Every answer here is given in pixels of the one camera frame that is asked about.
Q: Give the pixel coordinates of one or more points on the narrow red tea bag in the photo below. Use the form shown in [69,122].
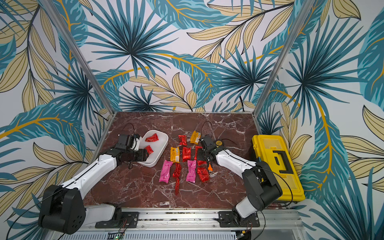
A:
[199,156]

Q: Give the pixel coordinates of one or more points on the yellow black tape measure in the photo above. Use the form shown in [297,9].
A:
[219,143]

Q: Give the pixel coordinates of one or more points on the aluminium front rail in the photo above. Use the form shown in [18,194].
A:
[152,219]

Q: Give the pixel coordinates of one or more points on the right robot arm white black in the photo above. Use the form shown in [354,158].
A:
[262,187]

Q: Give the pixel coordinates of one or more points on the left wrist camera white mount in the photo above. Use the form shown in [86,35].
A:
[136,142]

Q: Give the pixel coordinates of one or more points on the yellow orange tea bag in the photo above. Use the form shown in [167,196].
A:
[175,155]

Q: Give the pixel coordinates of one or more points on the yellow black toolbox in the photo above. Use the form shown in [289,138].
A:
[273,150]

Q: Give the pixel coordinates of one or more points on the small red tea bag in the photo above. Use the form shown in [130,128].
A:
[177,171]

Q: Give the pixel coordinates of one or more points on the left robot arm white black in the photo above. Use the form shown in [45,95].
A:
[63,209]

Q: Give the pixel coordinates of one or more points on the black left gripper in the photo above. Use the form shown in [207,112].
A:
[142,155]

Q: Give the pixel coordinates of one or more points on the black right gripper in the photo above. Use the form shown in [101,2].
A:
[202,154]

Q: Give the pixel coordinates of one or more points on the pink tea bag packet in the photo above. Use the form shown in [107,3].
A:
[191,176]

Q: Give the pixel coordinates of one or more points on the long thin red tea bag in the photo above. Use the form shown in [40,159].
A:
[177,186]

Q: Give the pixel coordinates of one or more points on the adjustable wrench orange handle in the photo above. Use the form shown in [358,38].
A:
[210,168]

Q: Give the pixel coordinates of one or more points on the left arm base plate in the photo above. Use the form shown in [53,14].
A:
[124,220]

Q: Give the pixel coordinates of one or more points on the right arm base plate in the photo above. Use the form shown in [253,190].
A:
[231,219]

